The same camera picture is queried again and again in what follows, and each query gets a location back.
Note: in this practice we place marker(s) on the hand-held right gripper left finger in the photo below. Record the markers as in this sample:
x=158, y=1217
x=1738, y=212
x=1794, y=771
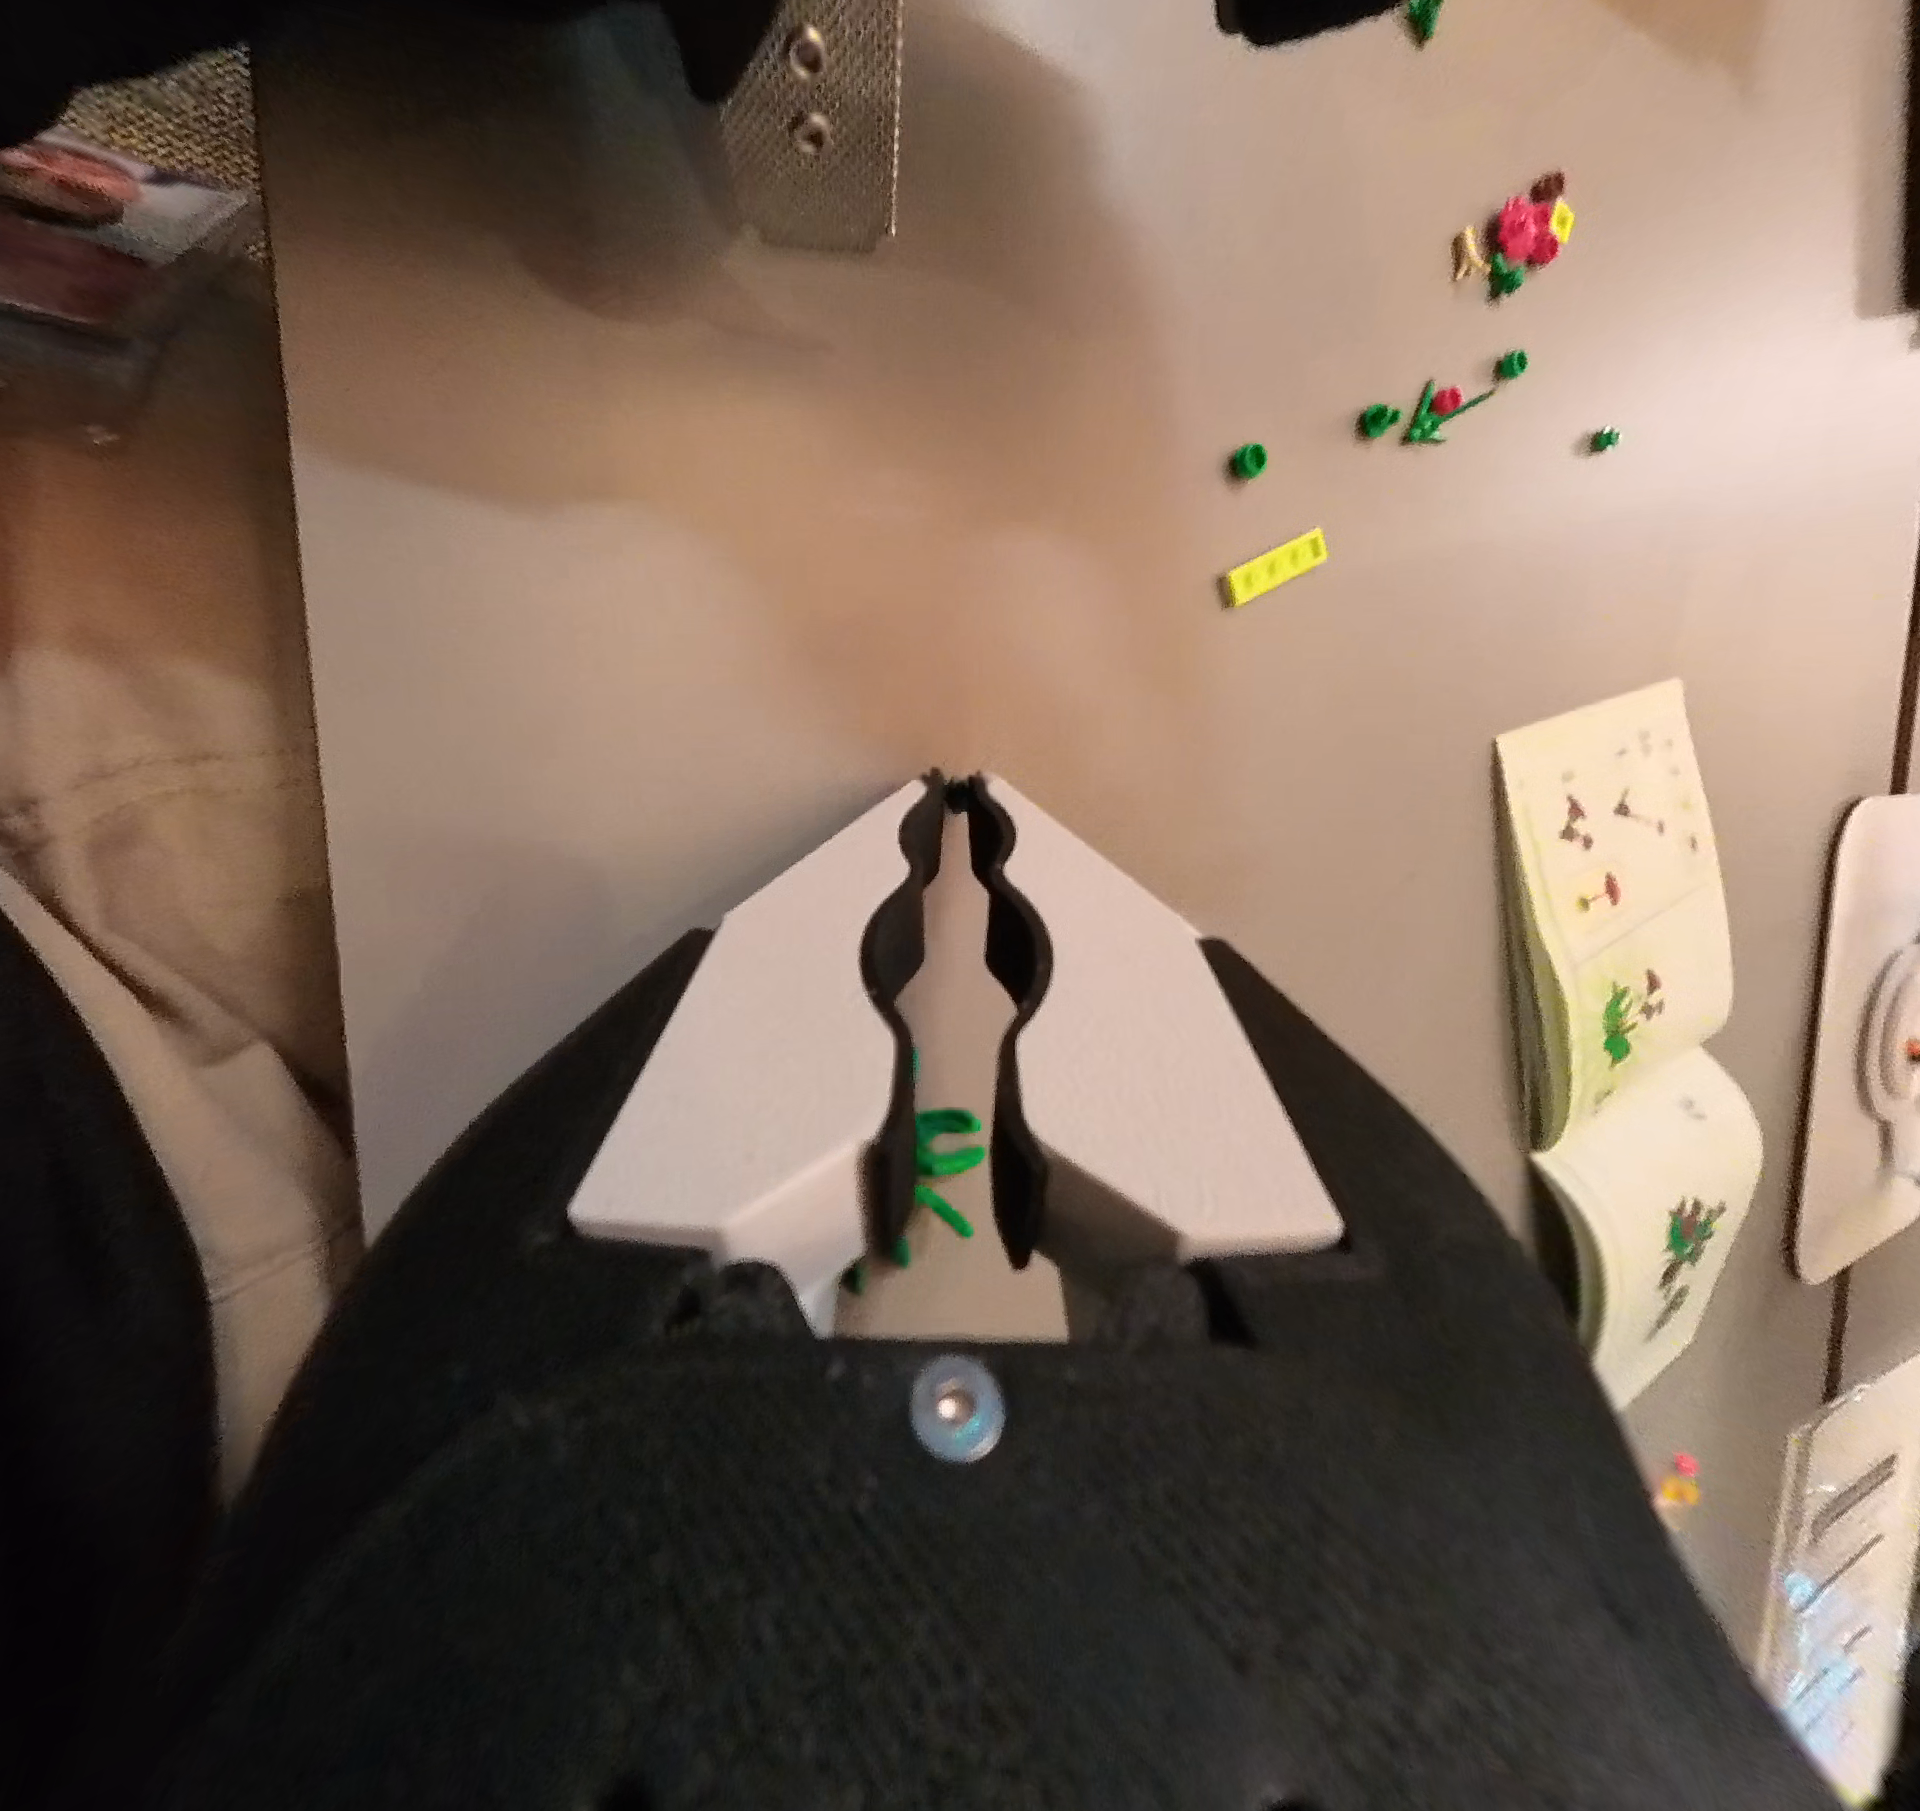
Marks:
x=750, y=1091

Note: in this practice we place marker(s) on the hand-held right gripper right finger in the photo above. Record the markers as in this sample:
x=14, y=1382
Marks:
x=1169, y=1091

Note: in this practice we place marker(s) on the green toy leaf piece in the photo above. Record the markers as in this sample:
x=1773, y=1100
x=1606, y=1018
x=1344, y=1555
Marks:
x=937, y=1166

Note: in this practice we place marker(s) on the dark round toy stud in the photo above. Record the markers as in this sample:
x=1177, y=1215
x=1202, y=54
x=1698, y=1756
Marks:
x=956, y=788

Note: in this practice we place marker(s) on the tan toy stem piece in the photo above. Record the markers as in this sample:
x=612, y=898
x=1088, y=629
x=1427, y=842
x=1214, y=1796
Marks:
x=1468, y=251

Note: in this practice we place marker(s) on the pink toy flower with leaf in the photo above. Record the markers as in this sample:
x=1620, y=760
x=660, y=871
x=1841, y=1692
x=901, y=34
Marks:
x=1527, y=234

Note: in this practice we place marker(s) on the small stem with pink flower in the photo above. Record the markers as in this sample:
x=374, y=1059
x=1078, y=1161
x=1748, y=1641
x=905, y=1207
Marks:
x=1440, y=409

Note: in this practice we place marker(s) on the toy instruction booklet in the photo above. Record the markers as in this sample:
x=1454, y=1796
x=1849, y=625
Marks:
x=1620, y=866

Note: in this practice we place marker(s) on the yellow toy plate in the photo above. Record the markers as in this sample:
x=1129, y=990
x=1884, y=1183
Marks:
x=1276, y=567

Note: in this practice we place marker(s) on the person's tan trousers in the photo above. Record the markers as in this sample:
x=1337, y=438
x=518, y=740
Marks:
x=151, y=790

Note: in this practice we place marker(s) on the white book stand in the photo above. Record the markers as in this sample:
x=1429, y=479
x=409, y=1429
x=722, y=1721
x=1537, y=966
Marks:
x=1845, y=1016

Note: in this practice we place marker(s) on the printed paper sheet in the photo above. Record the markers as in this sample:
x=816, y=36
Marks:
x=1845, y=1540

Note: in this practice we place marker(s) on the pink printed box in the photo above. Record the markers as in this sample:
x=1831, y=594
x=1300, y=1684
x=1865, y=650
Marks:
x=90, y=207

